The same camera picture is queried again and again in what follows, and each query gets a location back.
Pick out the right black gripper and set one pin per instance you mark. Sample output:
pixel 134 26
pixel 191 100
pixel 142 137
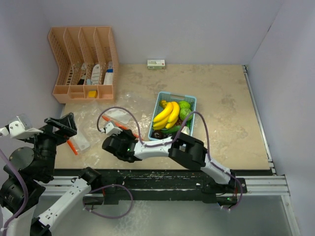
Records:
pixel 126 132

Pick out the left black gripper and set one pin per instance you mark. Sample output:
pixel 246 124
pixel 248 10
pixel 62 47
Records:
pixel 66 123

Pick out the clear zip bag orange zipper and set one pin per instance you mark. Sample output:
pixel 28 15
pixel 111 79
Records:
pixel 131 109

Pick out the yellow banana bunch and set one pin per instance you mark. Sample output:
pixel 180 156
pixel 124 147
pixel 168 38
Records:
pixel 167 118

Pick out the green cucumber toy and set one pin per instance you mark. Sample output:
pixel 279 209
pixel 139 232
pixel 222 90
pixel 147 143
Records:
pixel 172 130

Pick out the white garlic toy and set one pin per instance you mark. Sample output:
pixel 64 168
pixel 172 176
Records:
pixel 185 130

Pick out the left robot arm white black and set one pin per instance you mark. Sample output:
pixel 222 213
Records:
pixel 29 167

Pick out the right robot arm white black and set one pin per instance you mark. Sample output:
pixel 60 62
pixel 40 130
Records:
pixel 182 148

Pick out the dark brown mangosteen toy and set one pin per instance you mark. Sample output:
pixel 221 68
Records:
pixel 157 134

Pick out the yellow item in organizer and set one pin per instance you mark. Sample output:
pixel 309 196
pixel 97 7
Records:
pixel 92 94

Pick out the white bottle in organizer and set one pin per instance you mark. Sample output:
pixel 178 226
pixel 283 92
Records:
pixel 95 76

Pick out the white blue item in organizer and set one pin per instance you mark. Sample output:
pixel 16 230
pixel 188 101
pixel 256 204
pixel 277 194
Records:
pixel 109 75

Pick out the light blue plastic basket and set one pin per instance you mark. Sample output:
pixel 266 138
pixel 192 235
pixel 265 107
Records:
pixel 169 97

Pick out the red grapes bunch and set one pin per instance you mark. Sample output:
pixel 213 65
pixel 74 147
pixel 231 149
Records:
pixel 179 122

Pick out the orange desk file organizer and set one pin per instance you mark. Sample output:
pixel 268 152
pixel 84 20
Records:
pixel 77 50

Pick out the green cabbage toy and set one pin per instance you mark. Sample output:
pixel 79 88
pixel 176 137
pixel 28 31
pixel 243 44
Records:
pixel 184 112

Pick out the green apple toy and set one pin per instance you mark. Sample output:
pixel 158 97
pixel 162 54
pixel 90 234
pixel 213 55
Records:
pixel 184 105

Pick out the small white green box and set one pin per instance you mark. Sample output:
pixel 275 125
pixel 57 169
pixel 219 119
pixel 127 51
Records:
pixel 155 64

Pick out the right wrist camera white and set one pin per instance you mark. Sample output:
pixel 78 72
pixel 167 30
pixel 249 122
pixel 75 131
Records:
pixel 111 129

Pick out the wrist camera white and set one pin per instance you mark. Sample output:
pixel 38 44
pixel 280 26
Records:
pixel 20 128
pixel 111 129

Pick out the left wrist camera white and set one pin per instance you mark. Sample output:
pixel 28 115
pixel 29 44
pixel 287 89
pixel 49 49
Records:
pixel 20 128

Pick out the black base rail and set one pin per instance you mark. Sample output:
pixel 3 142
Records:
pixel 164 185

